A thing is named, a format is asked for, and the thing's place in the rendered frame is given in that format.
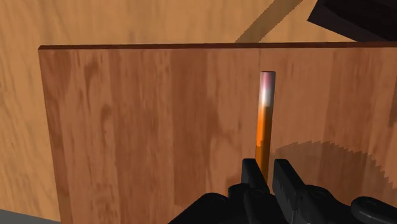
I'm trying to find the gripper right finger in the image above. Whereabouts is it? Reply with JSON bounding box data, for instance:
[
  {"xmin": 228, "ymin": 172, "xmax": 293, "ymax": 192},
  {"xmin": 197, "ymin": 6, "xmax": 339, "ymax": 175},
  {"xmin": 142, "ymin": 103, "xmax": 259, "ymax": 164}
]
[{"xmin": 272, "ymin": 158, "xmax": 397, "ymax": 224}]

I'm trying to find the orange pencil with pink eraser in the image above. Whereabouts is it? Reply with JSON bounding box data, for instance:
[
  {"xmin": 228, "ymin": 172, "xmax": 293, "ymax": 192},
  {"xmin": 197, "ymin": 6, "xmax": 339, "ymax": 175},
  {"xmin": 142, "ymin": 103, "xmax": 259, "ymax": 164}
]
[{"xmin": 255, "ymin": 71, "xmax": 277, "ymax": 185}]

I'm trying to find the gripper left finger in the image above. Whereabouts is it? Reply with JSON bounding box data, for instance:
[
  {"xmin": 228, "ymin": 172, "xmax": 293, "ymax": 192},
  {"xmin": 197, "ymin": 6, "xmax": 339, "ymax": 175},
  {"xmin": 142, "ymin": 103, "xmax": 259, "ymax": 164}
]
[{"xmin": 169, "ymin": 158, "xmax": 281, "ymax": 224}]

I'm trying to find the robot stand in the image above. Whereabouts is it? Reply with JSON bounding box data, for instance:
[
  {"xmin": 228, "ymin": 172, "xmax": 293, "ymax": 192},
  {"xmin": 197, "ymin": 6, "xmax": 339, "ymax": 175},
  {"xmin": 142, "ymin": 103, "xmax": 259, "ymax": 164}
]
[{"xmin": 307, "ymin": 0, "xmax": 397, "ymax": 43}]

